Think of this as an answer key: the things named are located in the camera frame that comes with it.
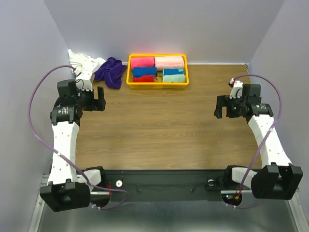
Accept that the red rolled towel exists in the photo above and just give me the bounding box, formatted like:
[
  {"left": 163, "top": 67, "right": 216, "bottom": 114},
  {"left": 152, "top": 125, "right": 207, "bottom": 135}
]
[{"left": 132, "top": 75, "right": 156, "bottom": 83}]

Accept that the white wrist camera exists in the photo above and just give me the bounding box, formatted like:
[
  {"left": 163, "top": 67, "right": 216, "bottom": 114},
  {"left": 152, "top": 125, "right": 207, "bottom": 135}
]
[
  {"left": 228, "top": 78, "right": 243, "bottom": 99},
  {"left": 75, "top": 71, "right": 95, "bottom": 91}
]

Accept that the light pink rolled towel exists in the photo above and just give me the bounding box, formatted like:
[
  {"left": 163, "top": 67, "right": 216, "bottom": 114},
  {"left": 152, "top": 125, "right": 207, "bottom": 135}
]
[{"left": 154, "top": 56, "right": 184, "bottom": 70}]

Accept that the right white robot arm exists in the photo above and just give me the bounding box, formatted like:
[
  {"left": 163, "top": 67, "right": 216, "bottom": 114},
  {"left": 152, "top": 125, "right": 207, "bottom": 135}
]
[{"left": 214, "top": 80, "right": 303, "bottom": 200}]

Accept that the white crumpled towel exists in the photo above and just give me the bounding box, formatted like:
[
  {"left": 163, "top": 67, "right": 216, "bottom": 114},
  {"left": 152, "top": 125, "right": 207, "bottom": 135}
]
[{"left": 68, "top": 49, "right": 106, "bottom": 76}]

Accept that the hot pink rolled towel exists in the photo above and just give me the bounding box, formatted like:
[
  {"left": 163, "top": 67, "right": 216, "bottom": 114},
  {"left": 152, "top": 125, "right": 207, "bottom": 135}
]
[{"left": 130, "top": 57, "right": 155, "bottom": 69}]

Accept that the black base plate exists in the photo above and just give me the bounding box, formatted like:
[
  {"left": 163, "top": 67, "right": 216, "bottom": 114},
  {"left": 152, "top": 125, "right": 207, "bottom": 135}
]
[{"left": 100, "top": 170, "right": 239, "bottom": 203}]

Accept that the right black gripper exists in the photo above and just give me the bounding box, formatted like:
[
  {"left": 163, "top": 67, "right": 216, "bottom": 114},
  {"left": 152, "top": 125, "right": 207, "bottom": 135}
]
[{"left": 213, "top": 94, "right": 246, "bottom": 118}]

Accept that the purple towel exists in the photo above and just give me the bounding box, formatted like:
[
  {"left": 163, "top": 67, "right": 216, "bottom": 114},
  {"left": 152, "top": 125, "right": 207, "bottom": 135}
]
[{"left": 94, "top": 57, "right": 126, "bottom": 89}]

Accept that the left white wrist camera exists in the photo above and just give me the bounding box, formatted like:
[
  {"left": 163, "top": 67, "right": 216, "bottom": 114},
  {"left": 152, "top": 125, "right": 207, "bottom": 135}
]
[{"left": 75, "top": 71, "right": 95, "bottom": 91}]

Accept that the teal mint rolled towel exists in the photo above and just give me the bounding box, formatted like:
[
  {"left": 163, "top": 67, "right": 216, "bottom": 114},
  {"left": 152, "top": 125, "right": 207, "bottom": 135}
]
[{"left": 162, "top": 69, "right": 186, "bottom": 83}]

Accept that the blue rolled towel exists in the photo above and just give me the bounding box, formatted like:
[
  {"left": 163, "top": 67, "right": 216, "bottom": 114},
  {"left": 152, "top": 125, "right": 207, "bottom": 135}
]
[{"left": 132, "top": 67, "right": 157, "bottom": 77}]

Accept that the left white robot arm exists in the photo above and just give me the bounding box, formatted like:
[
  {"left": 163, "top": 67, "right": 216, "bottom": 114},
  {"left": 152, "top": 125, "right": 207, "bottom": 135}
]
[{"left": 40, "top": 78, "right": 110, "bottom": 212}]

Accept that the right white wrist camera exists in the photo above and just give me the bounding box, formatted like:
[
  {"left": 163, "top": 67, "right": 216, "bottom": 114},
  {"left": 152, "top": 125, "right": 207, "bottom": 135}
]
[{"left": 228, "top": 78, "right": 243, "bottom": 99}]

